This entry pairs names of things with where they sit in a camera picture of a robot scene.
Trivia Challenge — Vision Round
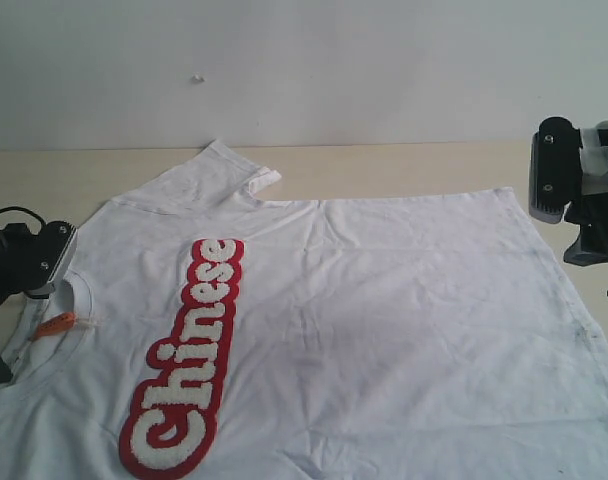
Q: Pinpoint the orange neck label tag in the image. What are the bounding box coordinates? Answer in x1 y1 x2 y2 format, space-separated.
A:
29 312 101 342

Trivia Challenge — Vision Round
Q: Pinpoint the white t-shirt red patch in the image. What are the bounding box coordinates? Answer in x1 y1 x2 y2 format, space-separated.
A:
0 142 608 479

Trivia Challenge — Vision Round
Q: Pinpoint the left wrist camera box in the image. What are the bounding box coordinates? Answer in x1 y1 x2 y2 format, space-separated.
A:
23 221 78 299

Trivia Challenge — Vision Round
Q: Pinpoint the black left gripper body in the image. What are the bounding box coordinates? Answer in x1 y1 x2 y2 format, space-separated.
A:
0 223 47 306

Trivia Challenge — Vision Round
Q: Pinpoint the black left camera cable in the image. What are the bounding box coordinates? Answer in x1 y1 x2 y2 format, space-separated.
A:
0 206 48 236

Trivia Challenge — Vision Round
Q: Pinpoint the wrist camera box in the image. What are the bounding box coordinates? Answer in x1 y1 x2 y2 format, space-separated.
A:
23 221 78 299
528 116 582 224

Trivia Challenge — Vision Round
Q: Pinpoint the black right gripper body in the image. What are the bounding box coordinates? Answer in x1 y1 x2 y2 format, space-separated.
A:
579 120 608 296

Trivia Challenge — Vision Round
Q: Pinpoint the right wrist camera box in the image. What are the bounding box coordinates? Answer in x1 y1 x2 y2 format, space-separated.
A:
528 116 582 224

